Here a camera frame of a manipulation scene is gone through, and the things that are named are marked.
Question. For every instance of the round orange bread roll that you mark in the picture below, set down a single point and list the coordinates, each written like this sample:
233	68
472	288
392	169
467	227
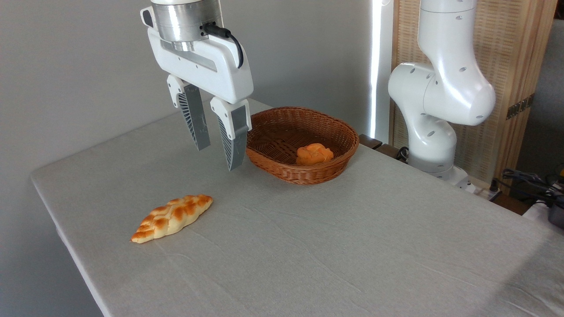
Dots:
313	154

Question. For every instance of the brown wicker basket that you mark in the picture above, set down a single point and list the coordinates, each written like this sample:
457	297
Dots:
282	127

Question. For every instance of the dark brown wooden furniture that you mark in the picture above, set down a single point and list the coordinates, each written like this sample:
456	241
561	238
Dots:
369	141

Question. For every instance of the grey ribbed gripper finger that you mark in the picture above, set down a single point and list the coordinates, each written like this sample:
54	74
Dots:
233	136
196	119

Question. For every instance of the long braided bread loaf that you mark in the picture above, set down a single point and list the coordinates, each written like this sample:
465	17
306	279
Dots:
172	218

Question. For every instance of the grey tablecloth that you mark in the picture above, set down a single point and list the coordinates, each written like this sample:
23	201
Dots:
352	242

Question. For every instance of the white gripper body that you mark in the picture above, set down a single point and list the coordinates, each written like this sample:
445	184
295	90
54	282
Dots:
220	70

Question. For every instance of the dark metal screen hinge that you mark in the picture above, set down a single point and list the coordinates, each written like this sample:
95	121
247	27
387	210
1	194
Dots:
520	107

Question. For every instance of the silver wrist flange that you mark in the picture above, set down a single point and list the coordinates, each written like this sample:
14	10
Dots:
185	22

